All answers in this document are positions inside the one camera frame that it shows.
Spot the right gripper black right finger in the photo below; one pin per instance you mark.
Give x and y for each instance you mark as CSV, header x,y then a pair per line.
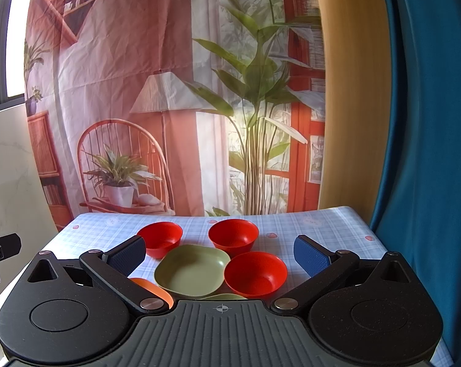
x,y
325,269

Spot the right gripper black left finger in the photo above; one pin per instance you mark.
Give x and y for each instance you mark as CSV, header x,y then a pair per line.
x,y
113,290

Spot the orange square plate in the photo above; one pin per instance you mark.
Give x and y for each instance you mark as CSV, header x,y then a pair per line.
x,y
154,289

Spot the red bowl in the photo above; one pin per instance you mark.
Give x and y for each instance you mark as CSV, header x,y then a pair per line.
x,y
255,275
233,236
160,238

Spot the green square plate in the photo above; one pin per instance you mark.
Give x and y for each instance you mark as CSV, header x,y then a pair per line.
x,y
192,271

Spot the teal blue curtain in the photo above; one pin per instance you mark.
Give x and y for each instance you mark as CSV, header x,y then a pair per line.
x,y
418,206

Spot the printed room scene backdrop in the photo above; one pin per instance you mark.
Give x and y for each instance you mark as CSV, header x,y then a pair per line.
x,y
176,107

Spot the wooden yellow panel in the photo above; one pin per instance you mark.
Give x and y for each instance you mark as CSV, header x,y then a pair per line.
x,y
358,84

